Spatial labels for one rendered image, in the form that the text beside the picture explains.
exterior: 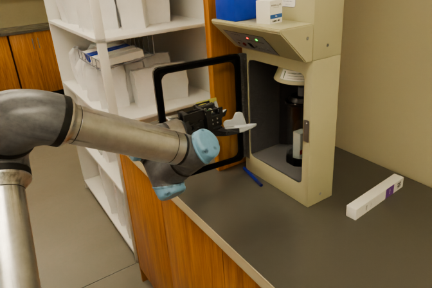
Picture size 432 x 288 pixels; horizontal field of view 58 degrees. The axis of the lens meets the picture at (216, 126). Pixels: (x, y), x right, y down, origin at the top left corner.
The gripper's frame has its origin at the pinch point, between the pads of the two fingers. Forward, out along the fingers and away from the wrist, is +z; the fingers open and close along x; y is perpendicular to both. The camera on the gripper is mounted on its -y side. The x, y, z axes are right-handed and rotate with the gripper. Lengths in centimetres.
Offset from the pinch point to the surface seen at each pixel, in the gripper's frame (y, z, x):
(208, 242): -40.9, -13.6, 3.0
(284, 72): 10.7, 16.5, -0.5
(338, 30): 23.8, 23.8, -14.2
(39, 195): -123, -46, 223
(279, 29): 27.2, 3.3, -13.3
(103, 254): -123, -26, 122
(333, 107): 1.2, 23.6, -14.2
